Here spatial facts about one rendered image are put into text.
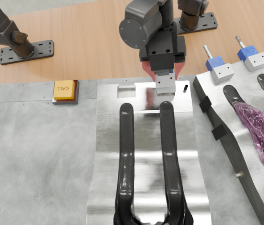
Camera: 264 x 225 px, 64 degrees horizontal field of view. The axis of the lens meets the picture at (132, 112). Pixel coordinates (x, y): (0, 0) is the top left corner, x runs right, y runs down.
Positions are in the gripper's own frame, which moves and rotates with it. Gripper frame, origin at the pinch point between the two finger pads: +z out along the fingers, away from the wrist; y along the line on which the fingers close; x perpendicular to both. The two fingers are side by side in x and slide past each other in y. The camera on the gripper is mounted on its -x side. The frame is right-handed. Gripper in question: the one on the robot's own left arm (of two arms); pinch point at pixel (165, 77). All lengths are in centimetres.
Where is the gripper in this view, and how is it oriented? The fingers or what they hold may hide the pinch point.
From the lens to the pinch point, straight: 55.6
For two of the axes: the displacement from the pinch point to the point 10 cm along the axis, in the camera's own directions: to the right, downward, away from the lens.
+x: 0.7, -7.6, 6.5
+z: 1.9, 6.5, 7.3
